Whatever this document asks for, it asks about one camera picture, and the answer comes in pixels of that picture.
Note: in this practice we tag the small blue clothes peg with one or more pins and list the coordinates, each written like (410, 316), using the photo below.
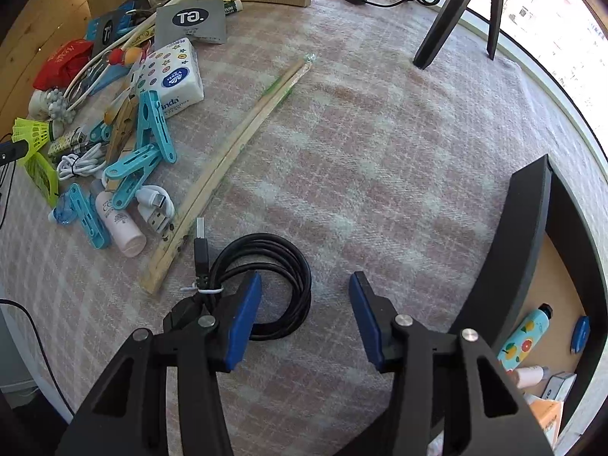
(97, 133)

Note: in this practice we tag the red and orange wooden doll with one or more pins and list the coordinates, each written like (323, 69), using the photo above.
(124, 55)

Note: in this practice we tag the dark tube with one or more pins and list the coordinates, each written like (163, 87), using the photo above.
(233, 7)

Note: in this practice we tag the grey foil packet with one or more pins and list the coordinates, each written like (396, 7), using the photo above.
(192, 21)

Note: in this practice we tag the wooden clothes pegs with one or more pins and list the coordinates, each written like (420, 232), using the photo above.
(121, 123)

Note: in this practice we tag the black container with tan bottom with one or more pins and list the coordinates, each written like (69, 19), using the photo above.
(527, 228)

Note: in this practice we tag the teal printed tube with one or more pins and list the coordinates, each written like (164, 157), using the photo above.
(525, 339)

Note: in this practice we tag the white tissue pack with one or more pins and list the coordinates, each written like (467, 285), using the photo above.
(171, 80)

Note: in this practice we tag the clear blue plastic piece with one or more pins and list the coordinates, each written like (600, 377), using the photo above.
(64, 211)

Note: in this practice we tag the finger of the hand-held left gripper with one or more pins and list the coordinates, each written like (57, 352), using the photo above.
(12, 153)

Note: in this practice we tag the yellow-green shuttlecock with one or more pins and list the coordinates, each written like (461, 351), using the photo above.
(33, 133)

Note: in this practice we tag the blue and black packet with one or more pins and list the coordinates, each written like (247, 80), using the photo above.
(107, 31)

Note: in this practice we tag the small blue plastic tool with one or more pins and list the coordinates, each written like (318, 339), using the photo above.
(580, 335)

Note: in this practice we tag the teal clothes peg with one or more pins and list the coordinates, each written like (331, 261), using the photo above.
(154, 128)
(133, 171)

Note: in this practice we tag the red packet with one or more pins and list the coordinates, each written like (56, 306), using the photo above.
(61, 64)

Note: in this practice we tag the patterned sachet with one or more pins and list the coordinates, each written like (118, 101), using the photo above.
(69, 141)

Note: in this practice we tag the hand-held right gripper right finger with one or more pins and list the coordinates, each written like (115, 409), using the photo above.
(368, 318)

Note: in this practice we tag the white bead cluster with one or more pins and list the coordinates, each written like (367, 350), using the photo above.
(54, 104)

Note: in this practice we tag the black tripod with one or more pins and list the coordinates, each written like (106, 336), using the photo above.
(441, 28)

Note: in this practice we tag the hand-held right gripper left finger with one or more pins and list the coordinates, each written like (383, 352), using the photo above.
(242, 323)

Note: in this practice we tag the wrapped wooden chopsticks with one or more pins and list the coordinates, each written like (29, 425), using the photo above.
(237, 137)

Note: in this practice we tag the orange carton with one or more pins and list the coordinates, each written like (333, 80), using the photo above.
(546, 418)

